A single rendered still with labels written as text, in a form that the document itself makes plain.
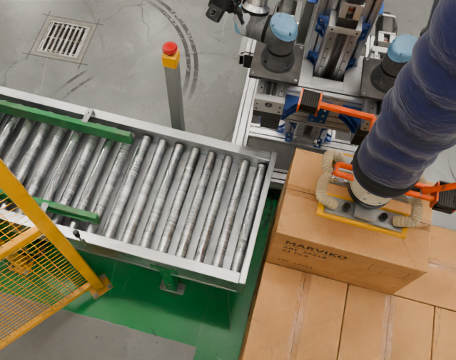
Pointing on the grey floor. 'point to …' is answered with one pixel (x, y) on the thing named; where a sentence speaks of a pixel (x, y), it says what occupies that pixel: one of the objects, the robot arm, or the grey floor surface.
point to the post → (174, 89)
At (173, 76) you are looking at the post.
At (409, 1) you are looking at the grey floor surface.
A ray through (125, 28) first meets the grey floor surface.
